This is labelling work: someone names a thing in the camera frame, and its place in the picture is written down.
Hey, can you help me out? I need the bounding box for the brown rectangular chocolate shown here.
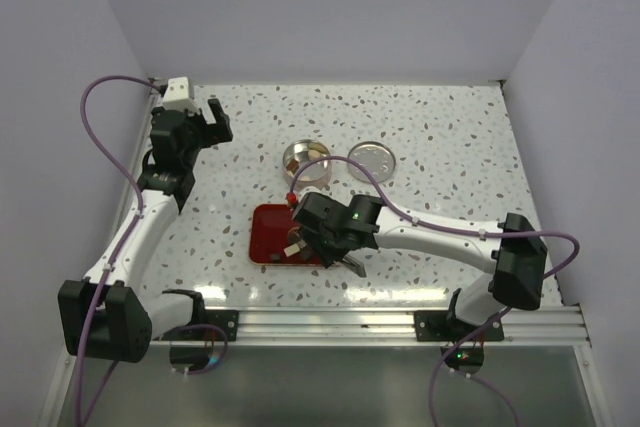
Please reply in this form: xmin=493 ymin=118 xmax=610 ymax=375
xmin=285 ymin=159 xmax=300 ymax=175

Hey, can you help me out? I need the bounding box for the tan square Sweet chocolate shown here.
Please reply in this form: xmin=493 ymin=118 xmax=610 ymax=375
xmin=309 ymin=143 xmax=327 ymax=153

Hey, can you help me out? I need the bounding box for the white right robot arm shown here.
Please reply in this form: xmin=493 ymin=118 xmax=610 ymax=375
xmin=292 ymin=192 xmax=547 ymax=340

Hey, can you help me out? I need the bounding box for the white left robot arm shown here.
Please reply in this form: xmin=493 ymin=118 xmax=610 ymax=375
xmin=58 ymin=98 xmax=233 ymax=363

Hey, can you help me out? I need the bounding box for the dark oval chocolate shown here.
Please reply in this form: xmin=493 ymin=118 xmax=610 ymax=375
xmin=299 ymin=248 xmax=314 ymax=262

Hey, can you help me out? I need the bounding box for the dark striped centre chocolate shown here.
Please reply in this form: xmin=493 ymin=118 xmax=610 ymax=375
xmin=288 ymin=230 xmax=301 ymax=243

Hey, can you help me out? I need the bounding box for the white rectangular chocolate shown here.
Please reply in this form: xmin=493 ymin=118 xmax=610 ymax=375
xmin=283 ymin=244 xmax=300 ymax=257

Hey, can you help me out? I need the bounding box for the red rectangular tray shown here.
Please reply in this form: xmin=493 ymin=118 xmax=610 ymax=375
xmin=248 ymin=204 xmax=322 ymax=266

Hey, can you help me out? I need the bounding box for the round metal tin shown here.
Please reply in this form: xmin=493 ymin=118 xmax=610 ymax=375
xmin=282 ymin=139 xmax=332 ymax=191

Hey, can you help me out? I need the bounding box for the round metal tin lid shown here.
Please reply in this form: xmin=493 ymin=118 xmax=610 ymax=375
xmin=347 ymin=141 xmax=397 ymax=183

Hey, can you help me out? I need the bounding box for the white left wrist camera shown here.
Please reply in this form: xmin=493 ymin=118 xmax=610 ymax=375
xmin=162 ymin=77 xmax=197 ymax=112

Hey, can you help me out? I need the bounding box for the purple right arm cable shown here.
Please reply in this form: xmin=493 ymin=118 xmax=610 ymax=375
xmin=284 ymin=156 xmax=582 ymax=427

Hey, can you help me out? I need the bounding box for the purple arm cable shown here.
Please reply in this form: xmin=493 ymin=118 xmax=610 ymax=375
xmin=284 ymin=156 xmax=582 ymax=427
xmin=74 ymin=75 xmax=230 ymax=427

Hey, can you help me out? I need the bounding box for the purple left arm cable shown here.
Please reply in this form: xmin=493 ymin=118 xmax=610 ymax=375
xmin=74 ymin=75 xmax=230 ymax=427

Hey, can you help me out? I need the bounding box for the black right base bracket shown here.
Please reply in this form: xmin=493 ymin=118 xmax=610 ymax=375
xmin=413 ymin=287 xmax=505 ymax=343

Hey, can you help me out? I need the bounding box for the black base bracket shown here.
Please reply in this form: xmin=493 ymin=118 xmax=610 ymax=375
xmin=413 ymin=287 xmax=505 ymax=343
xmin=162 ymin=289 xmax=239 ymax=342

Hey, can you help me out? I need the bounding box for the black left base bracket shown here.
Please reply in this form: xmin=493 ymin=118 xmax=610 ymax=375
xmin=162 ymin=289 xmax=239 ymax=342

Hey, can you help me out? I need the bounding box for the aluminium mounting rail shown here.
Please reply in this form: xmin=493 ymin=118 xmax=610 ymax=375
xmin=149 ymin=302 xmax=594 ymax=347

